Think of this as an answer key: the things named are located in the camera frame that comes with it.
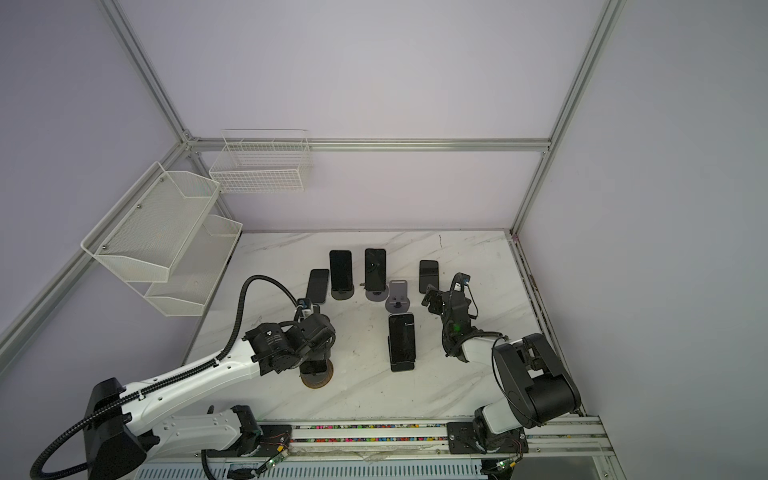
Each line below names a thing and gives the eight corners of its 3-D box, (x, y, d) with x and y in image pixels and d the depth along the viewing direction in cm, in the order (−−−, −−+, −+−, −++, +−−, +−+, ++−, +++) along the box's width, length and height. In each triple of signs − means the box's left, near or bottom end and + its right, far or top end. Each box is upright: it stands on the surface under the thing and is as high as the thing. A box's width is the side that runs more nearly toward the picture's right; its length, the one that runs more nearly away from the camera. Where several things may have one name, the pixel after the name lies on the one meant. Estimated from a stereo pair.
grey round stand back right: (385, 313, 99) (385, 296, 91) (386, 297, 103) (385, 280, 95) (407, 313, 99) (409, 297, 91) (407, 297, 103) (408, 280, 95)
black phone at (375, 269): (366, 298, 103) (363, 271, 91) (368, 275, 109) (365, 248, 97) (385, 298, 103) (385, 271, 91) (386, 276, 109) (386, 248, 97)
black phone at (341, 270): (334, 296, 103) (326, 267, 90) (337, 280, 108) (330, 250, 95) (353, 297, 103) (348, 267, 91) (355, 280, 108) (350, 250, 95)
